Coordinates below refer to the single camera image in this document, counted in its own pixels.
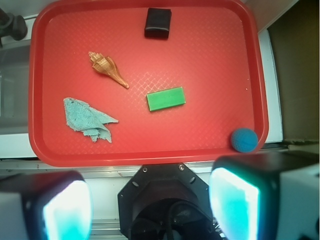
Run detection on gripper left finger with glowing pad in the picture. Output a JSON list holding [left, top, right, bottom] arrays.
[[0, 170, 93, 240]]

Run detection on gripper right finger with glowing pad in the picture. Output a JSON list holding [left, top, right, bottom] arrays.
[[208, 150, 320, 240]]

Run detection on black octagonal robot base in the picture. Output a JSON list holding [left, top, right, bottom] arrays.
[[117, 163, 222, 240]]

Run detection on light blue woven cloth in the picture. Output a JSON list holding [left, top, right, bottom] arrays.
[[63, 97, 119, 144]]

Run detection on blue textured ball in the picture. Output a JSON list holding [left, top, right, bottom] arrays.
[[230, 128, 258, 153]]

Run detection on red plastic tray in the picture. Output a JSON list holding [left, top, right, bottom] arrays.
[[28, 0, 269, 167]]

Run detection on green rectangular block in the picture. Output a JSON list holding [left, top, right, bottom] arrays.
[[146, 87, 186, 112]]

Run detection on brown spiral seashell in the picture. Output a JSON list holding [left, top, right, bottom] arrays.
[[88, 51, 130, 89]]

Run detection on dark knob fixture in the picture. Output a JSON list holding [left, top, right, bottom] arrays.
[[0, 8, 28, 48]]

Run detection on black rectangular block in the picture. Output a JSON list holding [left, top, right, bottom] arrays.
[[144, 8, 172, 40]]

